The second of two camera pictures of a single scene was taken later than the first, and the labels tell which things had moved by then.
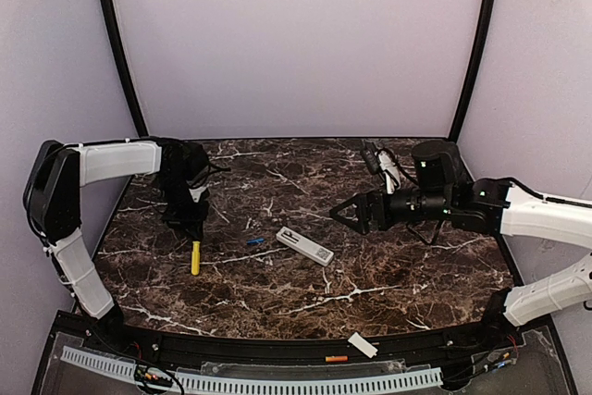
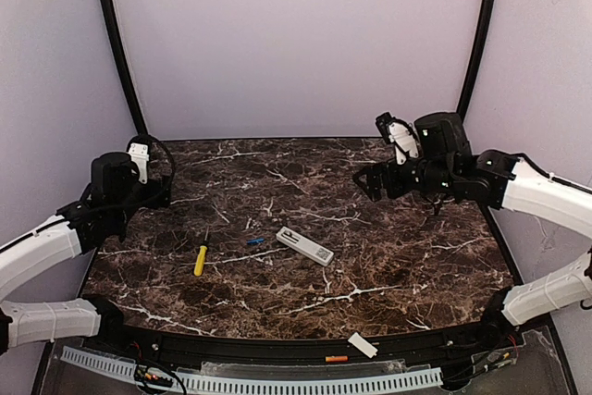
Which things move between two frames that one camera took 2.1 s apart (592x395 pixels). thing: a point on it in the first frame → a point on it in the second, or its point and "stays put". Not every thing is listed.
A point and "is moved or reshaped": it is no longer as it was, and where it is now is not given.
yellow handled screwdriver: [195, 258] is moved or reshaped
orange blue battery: [253, 241] stays put
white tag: [369, 350] stays put
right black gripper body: [375, 210] → [386, 178]
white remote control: [304, 246] stays put
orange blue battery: [337, 359] stays put
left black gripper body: [186, 217] → [160, 190]
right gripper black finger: [362, 203] → [377, 179]
